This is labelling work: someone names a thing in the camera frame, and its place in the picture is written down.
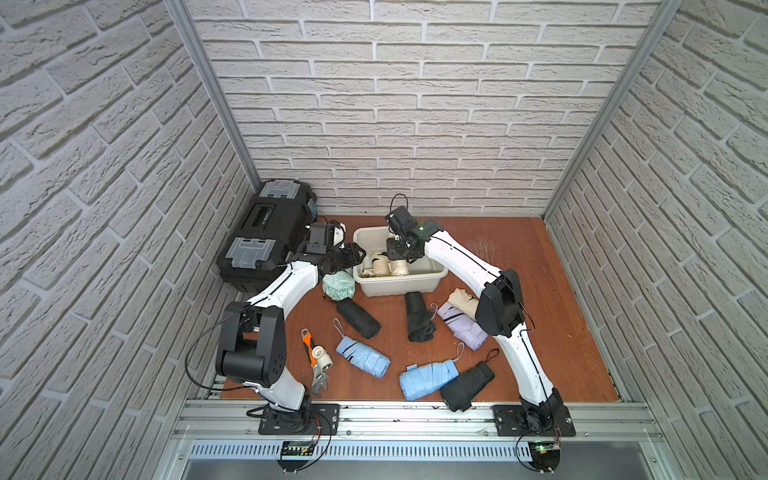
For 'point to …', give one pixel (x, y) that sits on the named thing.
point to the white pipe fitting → (322, 357)
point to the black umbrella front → (459, 393)
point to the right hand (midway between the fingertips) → (398, 250)
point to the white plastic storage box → (423, 277)
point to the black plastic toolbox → (277, 223)
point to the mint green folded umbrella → (339, 285)
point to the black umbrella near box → (421, 325)
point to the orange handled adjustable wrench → (320, 377)
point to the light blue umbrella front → (420, 380)
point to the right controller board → (545, 455)
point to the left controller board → (295, 448)
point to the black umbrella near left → (358, 317)
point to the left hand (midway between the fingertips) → (366, 249)
